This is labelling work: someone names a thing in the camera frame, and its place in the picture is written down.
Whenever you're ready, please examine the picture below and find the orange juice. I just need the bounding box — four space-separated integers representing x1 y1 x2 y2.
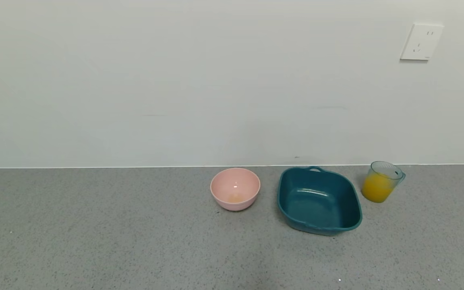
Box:
362 173 396 203

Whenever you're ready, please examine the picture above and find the clear ribbed plastic cup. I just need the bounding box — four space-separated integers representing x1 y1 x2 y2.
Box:
362 161 406 203

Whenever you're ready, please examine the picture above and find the pink plastic bowl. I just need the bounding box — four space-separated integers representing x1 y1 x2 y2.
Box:
210 168 261 211

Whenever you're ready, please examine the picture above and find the teal square plastic basin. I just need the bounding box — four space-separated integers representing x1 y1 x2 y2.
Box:
277 166 363 236

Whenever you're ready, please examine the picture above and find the white wall socket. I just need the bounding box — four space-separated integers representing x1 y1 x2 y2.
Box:
400 23 445 61

